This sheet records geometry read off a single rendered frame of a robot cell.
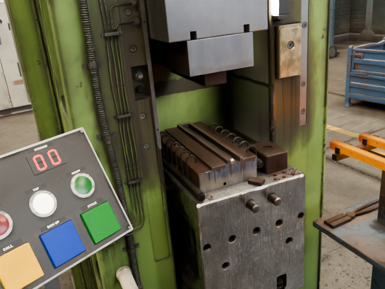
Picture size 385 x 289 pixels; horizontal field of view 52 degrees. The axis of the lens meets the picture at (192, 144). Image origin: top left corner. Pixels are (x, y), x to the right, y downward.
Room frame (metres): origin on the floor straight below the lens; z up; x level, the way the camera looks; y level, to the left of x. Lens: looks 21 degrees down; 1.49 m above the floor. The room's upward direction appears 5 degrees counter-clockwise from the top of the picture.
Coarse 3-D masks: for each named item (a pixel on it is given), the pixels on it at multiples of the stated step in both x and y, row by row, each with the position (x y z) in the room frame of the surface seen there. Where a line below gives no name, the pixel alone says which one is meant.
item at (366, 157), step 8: (336, 144) 1.16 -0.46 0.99; (344, 144) 1.16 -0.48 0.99; (344, 152) 1.13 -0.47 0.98; (352, 152) 1.10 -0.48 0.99; (360, 152) 1.09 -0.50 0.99; (368, 152) 1.08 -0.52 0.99; (360, 160) 1.07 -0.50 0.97; (368, 160) 1.05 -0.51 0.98; (376, 160) 1.02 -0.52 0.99; (384, 160) 1.02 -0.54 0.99; (384, 168) 1.00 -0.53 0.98
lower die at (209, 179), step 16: (176, 128) 1.47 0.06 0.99; (208, 128) 1.43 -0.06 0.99; (176, 144) 1.32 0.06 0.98; (192, 144) 1.28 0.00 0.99; (208, 144) 1.24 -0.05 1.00; (224, 144) 1.23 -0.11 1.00; (192, 160) 1.17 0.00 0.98; (208, 160) 1.14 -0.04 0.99; (224, 160) 1.12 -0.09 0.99; (240, 160) 1.11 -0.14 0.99; (256, 160) 1.14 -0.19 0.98; (192, 176) 1.11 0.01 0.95; (208, 176) 1.07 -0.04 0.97; (224, 176) 1.09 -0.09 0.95; (240, 176) 1.11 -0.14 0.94; (256, 176) 1.13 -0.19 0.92
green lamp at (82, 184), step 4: (80, 176) 0.84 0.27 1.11; (84, 176) 0.85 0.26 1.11; (76, 180) 0.83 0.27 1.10; (80, 180) 0.83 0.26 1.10; (84, 180) 0.84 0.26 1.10; (88, 180) 0.85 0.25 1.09; (76, 184) 0.82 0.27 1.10; (80, 184) 0.83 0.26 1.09; (84, 184) 0.83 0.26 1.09; (88, 184) 0.84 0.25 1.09; (76, 188) 0.82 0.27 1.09; (80, 188) 0.82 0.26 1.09; (84, 188) 0.83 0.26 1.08; (88, 188) 0.83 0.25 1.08; (80, 192) 0.82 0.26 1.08; (84, 192) 0.82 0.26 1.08; (88, 192) 0.83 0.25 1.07
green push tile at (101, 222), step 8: (96, 208) 0.81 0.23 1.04; (104, 208) 0.82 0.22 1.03; (80, 216) 0.79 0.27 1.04; (88, 216) 0.79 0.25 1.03; (96, 216) 0.80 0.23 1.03; (104, 216) 0.81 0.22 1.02; (112, 216) 0.82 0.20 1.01; (88, 224) 0.78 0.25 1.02; (96, 224) 0.79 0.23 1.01; (104, 224) 0.79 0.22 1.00; (112, 224) 0.80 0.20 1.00; (88, 232) 0.77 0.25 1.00; (96, 232) 0.77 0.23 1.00; (104, 232) 0.78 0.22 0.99; (112, 232) 0.79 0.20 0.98; (96, 240) 0.76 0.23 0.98
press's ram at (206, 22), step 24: (144, 0) 1.20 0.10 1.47; (168, 0) 1.05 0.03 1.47; (192, 0) 1.07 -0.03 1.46; (216, 0) 1.10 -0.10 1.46; (240, 0) 1.12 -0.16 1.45; (264, 0) 1.15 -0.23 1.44; (168, 24) 1.05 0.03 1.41; (192, 24) 1.07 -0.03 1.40; (216, 24) 1.09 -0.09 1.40; (240, 24) 1.12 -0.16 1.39; (264, 24) 1.15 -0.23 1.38
